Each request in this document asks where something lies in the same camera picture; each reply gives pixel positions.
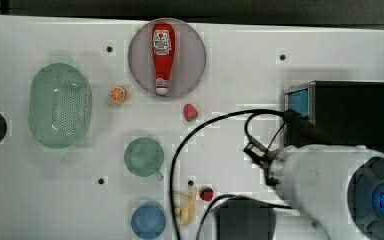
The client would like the red strawberry toy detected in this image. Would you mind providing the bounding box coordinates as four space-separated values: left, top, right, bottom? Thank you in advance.
183 104 199 122
199 187 214 202

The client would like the blue cup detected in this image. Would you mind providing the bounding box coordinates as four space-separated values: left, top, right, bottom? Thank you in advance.
131 203 167 240

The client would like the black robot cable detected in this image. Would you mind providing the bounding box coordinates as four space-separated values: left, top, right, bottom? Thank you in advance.
169 108 331 240

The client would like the black toaster oven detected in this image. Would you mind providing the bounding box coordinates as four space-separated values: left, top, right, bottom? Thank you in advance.
284 80 384 153

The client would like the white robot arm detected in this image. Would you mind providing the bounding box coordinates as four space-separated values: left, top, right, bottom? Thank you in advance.
212 145 384 240

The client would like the red strawberry toy upper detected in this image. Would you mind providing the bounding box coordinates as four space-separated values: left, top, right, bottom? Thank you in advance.
183 104 199 122

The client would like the green mug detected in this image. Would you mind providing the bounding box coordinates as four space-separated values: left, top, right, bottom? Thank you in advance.
124 137 165 181

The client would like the red strawberry toy lower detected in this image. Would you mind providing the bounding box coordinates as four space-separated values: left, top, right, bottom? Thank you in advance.
199 187 214 202

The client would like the orange slice toy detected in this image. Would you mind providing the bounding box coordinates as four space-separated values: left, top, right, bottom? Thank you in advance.
108 86 127 103

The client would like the red ketchup bottle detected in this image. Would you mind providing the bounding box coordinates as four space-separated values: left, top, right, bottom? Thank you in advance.
151 22 176 96

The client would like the grey round plate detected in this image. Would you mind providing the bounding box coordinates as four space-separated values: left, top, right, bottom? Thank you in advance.
128 18 206 99

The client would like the blue glass oven door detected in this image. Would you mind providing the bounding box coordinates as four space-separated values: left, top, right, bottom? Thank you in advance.
286 89 309 117

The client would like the green perforated colander basket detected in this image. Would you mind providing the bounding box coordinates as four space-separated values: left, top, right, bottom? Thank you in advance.
28 63 92 149

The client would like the peeled banana toy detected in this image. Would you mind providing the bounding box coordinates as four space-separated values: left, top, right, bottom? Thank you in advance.
174 187 197 226

